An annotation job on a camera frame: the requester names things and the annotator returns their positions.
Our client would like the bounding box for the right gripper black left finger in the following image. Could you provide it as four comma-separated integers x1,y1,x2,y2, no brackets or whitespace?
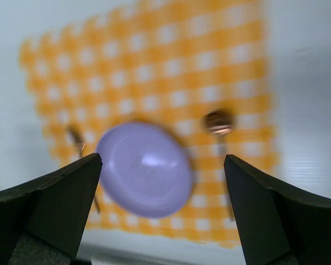
0,153,102,264

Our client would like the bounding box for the purple plastic plate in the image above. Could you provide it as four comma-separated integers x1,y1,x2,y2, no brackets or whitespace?
95,121,195,218

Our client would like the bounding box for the copper fork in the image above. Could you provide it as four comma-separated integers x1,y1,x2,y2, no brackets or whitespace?
67,125,100,215

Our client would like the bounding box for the copper spoon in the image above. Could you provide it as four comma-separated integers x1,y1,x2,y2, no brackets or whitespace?
201,109,237,223

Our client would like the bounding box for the yellow white checkered cloth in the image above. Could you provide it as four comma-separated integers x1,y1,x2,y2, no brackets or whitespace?
19,1,278,248

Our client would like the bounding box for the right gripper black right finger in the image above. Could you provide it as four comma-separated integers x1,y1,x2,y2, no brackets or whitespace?
224,155,331,264

